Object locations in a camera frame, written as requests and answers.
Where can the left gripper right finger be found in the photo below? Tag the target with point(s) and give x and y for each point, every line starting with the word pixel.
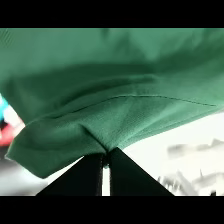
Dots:
pixel 133 176

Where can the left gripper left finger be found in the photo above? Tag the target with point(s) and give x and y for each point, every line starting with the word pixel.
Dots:
pixel 83 176

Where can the dark green shirt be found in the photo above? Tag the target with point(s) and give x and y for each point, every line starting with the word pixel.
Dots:
pixel 110 83

